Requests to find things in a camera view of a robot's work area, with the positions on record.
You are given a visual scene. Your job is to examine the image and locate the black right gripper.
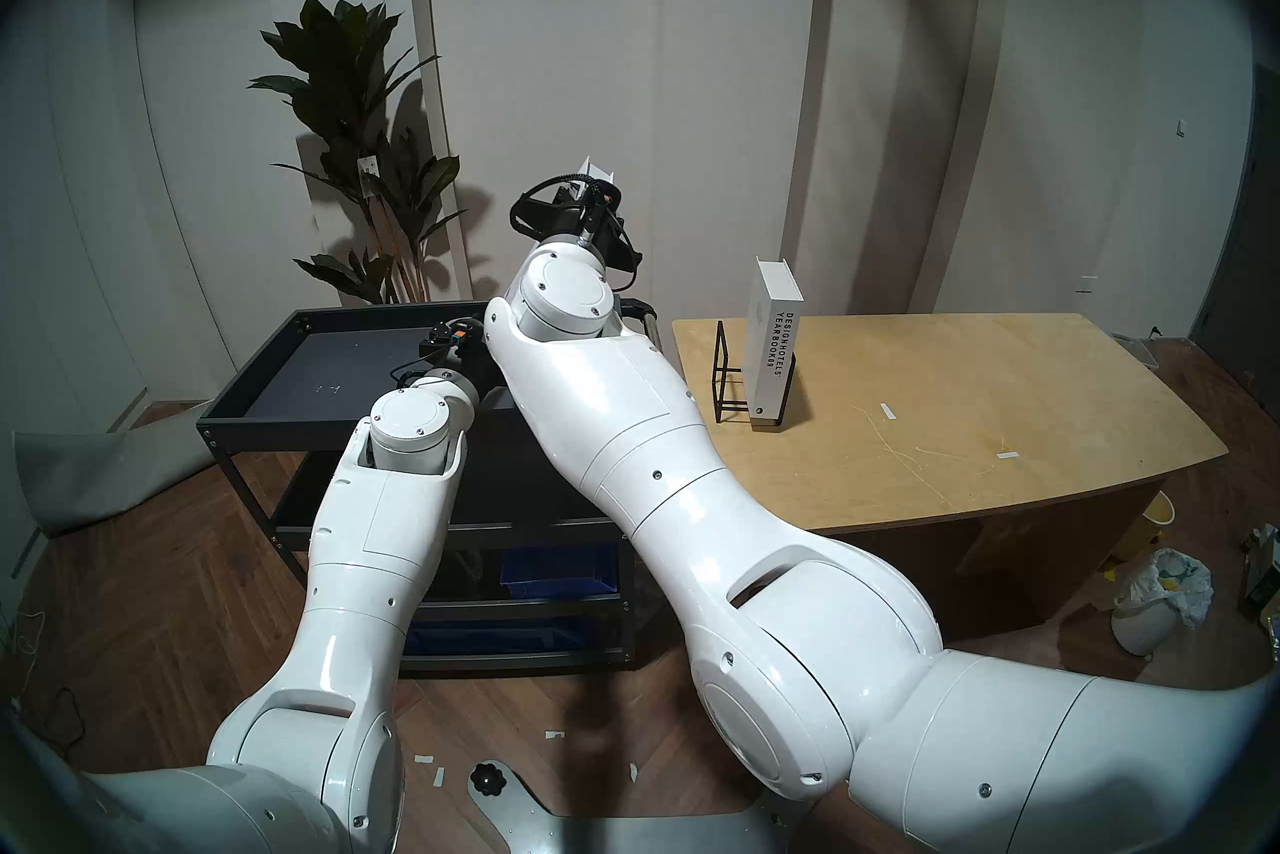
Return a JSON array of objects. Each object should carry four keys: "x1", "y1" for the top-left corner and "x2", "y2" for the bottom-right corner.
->
[{"x1": 540, "y1": 180, "x2": 641, "y2": 273}]

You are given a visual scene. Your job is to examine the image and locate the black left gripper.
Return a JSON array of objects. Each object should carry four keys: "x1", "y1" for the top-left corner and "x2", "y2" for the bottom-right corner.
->
[{"x1": 418, "y1": 318, "x2": 501, "y2": 393}]

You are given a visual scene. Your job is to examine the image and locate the black metal utility cart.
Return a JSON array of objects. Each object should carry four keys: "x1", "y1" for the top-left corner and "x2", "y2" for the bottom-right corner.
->
[{"x1": 197, "y1": 292, "x2": 669, "y2": 675}]

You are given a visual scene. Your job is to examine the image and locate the white Design Hotels yearbook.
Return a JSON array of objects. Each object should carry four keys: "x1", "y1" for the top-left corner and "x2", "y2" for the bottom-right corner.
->
[{"x1": 743, "y1": 259, "x2": 804, "y2": 431}]

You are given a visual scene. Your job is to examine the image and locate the small blue storage bin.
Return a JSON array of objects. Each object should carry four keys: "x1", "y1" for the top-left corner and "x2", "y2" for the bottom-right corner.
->
[{"x1": 500, "y1": 544, "x2": 619, "y2": 598}]

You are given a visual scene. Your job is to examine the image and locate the wide blue storage bin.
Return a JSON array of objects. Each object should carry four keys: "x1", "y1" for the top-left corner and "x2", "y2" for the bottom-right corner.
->
[{"x1": 405, "y1": 622, "x2": 623, "y2": 658}]

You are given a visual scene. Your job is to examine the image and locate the tall green potted plant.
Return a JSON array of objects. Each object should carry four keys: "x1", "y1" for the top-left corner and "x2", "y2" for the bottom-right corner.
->
[{"x1": 248, "y1": 0, "x2": 469, "y2": 305}]

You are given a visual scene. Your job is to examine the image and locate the grey floor mat sheet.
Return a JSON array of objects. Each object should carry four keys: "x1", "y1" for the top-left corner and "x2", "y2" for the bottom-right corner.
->
[{"x1": 12, "y1": 407, "x2": 216, "y2": 538}]

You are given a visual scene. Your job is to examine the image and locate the light wooden table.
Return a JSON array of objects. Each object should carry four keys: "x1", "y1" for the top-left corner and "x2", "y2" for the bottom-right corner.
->
[{"x1": 672, "y1": 314, "x2": 1229, "y2": 685}]

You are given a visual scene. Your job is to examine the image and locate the dark grey door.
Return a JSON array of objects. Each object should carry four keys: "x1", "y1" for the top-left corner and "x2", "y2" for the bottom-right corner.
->
[{"x1": 1190, "y1": 62, "x2": 1280, "y2": 423}]

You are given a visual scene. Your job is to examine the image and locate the white bagged trash bin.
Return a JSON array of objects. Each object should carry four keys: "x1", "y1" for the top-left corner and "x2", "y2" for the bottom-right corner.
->
[{"x1": 1112, "y1": 549, "x2": 1214, "y2": 656}]

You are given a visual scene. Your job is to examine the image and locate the cardboard box clutter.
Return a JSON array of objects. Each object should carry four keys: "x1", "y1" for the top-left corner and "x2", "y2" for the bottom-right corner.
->
[{"x1": 1240, "y1": 522, "x2": 1280, "y2": 633}]

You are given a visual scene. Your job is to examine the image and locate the black wire book stand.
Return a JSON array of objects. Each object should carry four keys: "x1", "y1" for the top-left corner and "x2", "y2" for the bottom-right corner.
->
[{"x1": 711, "y1": 320, "x2": 799, "y2": 429}]

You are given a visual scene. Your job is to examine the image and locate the grey metal robot base plate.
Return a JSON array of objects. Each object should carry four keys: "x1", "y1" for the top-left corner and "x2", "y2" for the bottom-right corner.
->
[{"x1": 468, "y1": 762, "x2": 791, "y2": 854}]

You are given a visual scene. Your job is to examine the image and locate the black floor cable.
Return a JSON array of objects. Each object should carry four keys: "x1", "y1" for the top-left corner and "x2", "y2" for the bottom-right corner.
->
[{"x1": 5, "y1": 607, "x2": 91, "y2": 758}]

